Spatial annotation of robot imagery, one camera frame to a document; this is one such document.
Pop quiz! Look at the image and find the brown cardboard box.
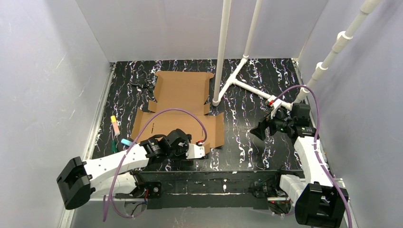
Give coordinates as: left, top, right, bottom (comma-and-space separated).
130, 71, 224, 152

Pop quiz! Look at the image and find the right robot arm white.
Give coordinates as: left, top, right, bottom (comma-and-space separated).
250, 103, 349, 228

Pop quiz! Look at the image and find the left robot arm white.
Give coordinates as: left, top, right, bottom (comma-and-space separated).
57, 129, 205, 210

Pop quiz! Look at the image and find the light blue tube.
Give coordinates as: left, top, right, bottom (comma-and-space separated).
121, 139, 132, 146

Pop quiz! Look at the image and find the small black clip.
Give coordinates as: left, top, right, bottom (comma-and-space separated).
129, 80, 155, 93

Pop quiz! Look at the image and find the yellow pink marker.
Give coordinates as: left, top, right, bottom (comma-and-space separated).
110, 115, 120, 137

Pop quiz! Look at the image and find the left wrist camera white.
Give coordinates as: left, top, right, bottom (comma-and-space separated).
185, 143, 210, 160

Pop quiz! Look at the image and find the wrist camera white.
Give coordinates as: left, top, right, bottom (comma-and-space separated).
267, 98, 282, 119
185, 143, 210, 160

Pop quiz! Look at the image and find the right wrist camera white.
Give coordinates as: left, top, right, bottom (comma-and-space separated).
267, 98, 282, 119

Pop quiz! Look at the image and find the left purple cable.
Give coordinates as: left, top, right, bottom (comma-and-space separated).
102, 108, 208, 222

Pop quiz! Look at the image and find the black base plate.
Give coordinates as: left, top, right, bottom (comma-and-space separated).
117, 170, 290, 213

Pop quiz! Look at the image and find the white PVC pipe frame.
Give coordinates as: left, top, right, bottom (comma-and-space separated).
212, 0, 382, 112

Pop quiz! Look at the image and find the green handled tool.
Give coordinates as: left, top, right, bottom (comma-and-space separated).
111, 129, 118, 154

